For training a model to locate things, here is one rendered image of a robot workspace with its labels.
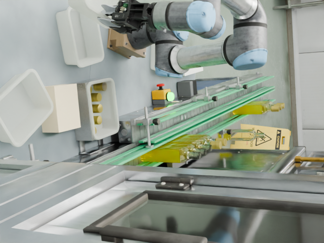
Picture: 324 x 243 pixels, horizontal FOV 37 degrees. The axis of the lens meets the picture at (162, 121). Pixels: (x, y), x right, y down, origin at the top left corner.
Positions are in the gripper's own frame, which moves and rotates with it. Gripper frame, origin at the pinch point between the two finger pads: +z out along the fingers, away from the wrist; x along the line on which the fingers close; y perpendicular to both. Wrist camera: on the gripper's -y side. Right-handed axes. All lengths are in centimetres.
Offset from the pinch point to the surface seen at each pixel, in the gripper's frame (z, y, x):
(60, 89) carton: 26.3, -16.5, 20.7
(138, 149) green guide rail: 15, -56, 37
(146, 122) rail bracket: 12, -53, 26
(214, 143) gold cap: -7, -80, 29
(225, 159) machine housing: 3, -119, 35
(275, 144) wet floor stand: 63, -403, 11
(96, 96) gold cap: 28, -39, 19
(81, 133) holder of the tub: 29, -36, 35
